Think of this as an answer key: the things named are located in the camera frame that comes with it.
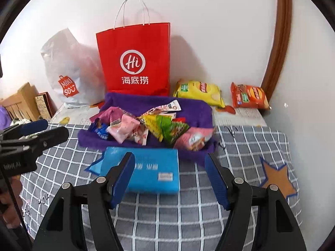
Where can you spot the floral bedding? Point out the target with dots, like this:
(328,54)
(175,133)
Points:
(18,121)

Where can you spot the brown wooden door frame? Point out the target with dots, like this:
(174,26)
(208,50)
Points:
(284,31)

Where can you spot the green snack packet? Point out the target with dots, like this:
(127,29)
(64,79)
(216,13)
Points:
(174,130)

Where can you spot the blue tissue pack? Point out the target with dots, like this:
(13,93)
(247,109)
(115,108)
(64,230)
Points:
(151,172)

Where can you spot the yellow chips bag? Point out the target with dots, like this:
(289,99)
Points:
(199,90)

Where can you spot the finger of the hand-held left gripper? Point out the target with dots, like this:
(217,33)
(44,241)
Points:
(34,126)
(52,136)

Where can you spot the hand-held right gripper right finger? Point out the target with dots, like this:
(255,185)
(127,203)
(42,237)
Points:
(217,180)

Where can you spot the small blue snack packet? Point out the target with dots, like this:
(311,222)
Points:
(100,130)

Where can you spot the small red snack packet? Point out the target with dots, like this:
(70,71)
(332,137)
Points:
(178,120)

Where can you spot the orange chips bag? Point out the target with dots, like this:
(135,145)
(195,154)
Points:
(248,95)

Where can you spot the magenta triangular snack packet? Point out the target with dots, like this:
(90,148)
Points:
(110,113)

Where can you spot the person's left hand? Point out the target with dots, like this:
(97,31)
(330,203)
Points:
(15,198)

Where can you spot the purple towel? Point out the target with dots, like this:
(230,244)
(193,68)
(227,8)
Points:
(191,104)

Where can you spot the pink panda snack packet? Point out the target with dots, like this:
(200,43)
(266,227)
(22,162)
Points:
(195,138)

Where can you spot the yellow triangular snack packet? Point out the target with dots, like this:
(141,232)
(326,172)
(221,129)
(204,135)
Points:
(151,123)

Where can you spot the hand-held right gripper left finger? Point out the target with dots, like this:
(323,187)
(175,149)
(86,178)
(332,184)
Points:
(123,177)

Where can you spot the pink jagged-edge snack packet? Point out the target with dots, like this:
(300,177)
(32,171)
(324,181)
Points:
(123,129)

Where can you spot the patterned flat box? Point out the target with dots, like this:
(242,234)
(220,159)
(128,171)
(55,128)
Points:
(43,104)

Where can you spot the red paper bag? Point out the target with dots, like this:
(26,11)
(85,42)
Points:
(133,49)

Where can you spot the red and white snack packet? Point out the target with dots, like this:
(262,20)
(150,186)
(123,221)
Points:
(140,136)

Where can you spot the white plastic shopping bag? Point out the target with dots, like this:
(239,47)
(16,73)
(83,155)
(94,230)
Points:
(65,65)

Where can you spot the purple cloth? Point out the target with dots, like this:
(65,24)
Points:
(4,115)

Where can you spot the orange and white snack packet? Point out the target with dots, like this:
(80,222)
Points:
(167,108)

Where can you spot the grey checked blanket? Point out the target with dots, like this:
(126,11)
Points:
(170,219)

